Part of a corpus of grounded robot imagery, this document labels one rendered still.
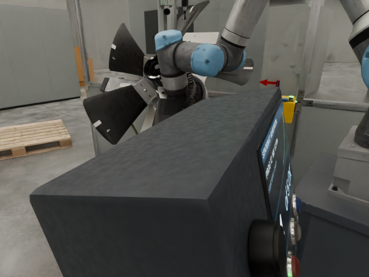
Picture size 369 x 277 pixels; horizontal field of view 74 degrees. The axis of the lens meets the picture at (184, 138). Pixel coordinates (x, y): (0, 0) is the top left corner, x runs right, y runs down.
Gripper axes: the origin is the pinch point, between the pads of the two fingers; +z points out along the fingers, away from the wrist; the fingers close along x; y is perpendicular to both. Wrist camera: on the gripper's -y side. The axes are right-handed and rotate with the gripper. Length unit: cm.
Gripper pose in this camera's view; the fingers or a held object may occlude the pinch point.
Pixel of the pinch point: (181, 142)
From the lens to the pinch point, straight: 83.7
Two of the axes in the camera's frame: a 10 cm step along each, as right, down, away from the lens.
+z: 1.2, 8.0, 5.9
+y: 4.0, -5.9, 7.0
